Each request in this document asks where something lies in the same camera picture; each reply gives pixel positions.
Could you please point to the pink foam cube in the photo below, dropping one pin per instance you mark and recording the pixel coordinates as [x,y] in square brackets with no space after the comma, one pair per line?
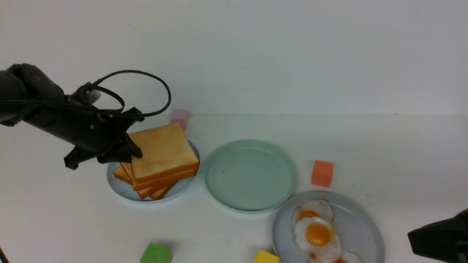
[180,116]

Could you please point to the grey egg plate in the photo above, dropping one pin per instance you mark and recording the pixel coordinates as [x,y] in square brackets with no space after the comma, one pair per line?
[358,233]

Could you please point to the yellow foam cube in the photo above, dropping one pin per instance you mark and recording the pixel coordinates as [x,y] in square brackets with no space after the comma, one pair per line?
[263,256]

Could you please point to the light blue bread plate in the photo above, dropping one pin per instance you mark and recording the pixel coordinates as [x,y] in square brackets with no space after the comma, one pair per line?
[124,190]

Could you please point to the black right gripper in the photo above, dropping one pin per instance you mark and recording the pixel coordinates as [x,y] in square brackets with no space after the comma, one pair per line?
[445,240]

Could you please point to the fried egg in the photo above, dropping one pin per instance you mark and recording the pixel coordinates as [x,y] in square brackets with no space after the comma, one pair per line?
[318,239]
[314,208]
[346,257]

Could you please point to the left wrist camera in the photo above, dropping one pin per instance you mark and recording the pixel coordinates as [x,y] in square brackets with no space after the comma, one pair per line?
[86,94]

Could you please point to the toast slice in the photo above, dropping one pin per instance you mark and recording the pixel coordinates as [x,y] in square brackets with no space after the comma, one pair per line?
[165,153]
[155,191]
[176,177]

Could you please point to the mint green plate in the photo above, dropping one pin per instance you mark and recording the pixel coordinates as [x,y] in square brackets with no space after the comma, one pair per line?
[250,176]

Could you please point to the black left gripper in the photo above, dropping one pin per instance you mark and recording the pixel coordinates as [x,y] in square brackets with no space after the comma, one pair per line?
[86,127]

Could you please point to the fried egg front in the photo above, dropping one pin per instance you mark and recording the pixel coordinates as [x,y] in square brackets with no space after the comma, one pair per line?
[346,257]

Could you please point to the orange foam cube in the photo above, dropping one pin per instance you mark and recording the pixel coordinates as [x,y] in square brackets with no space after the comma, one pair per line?
[322,173]

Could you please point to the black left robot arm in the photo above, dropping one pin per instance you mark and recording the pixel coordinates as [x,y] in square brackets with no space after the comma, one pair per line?
[29,95]

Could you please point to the green foam cube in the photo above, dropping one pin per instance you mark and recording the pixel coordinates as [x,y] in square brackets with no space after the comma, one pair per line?
[156,253]

